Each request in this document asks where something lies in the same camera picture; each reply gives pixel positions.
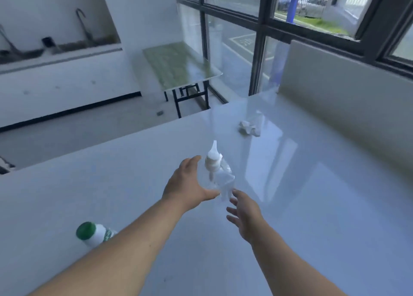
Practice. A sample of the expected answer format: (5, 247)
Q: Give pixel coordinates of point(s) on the green folding table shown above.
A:
(177, 63)

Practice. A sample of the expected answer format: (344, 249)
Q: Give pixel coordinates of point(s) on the person's left hand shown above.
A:
(182, 189)

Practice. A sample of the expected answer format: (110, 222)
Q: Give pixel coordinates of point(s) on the blue pole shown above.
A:
(294, 2)

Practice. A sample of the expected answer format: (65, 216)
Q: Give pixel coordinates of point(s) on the person's left forearm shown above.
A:
(113, 263)

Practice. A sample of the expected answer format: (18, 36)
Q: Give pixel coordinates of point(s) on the person's right hand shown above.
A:
(250, 218)

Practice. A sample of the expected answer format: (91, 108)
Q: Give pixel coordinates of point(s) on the dark window frame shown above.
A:
(265, 15)

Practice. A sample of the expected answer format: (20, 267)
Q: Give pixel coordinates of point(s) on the white bottle green cap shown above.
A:
(93, 234)

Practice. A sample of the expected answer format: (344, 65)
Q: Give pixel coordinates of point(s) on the person's right forearm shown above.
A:
(290, 270)

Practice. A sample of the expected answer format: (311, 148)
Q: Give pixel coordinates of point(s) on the crumpled white tissue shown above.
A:
(250, 128)

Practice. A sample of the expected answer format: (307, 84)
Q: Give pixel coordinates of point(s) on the curved dark faucet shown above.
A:
(84, 28)

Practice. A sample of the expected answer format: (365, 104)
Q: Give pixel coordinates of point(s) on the black cup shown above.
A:
(48, 42)

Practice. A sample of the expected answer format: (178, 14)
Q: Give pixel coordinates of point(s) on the clear pump bottle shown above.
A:
(213, 158)

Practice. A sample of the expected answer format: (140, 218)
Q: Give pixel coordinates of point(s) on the silver parked car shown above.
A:
(314, 5)

